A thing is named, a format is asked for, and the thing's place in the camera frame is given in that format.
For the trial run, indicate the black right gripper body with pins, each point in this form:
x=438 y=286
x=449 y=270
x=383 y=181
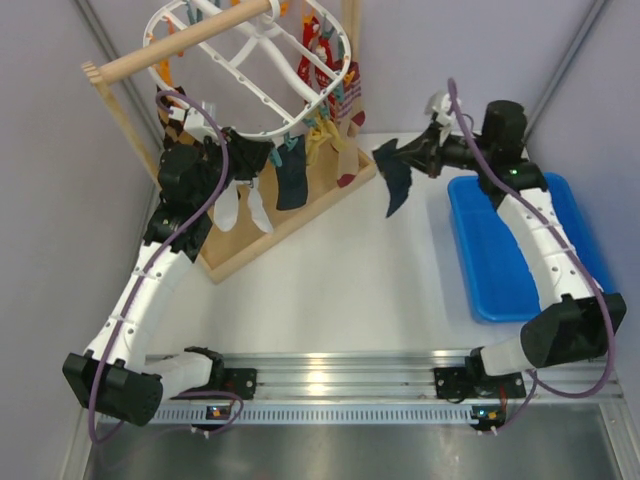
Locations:
x=456 y=151

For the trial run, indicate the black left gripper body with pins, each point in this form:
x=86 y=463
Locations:
x=234 y=155

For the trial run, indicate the teal clothes peg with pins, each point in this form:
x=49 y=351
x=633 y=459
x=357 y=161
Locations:
x=290 y=143
x=275 y=158
x=317 y=118

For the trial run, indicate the dark navy sock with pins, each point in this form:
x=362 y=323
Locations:
x=396 y=174
x=292 y=177

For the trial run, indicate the yellow sock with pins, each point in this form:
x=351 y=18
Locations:
x=315 y=138
x=332 y=135

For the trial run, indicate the white round clip hanger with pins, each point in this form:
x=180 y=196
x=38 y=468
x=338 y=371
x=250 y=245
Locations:
x=266 y=65

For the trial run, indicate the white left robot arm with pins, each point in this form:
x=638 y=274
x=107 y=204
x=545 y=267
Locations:
x=112 y=376

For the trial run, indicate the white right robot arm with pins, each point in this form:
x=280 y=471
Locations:
x=577 y=320

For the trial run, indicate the wooden hanger stand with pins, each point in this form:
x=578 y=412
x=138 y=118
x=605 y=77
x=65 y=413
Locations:
x=245 y=220

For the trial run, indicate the striped maroon sock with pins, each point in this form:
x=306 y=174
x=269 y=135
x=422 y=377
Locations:
x=345 y=100
x=348 y=163

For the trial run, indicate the brown argyle sock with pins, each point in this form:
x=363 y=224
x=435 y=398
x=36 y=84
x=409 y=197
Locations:
x=174 y=132

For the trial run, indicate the red christmas sock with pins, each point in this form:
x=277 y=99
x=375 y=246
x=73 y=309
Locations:
x=317 y=40

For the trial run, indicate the blue plastic bin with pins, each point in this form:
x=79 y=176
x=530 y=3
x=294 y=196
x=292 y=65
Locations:
x=499 y=286

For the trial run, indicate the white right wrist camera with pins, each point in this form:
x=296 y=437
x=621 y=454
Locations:
x=442 y=118

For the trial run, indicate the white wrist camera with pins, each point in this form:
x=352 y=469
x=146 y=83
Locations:
x=442 y=118
x=193 y=123

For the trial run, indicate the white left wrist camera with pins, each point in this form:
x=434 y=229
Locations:
x=193 y=123

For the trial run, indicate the aluminium mounting rail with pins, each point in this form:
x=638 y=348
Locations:
x=429 y=388

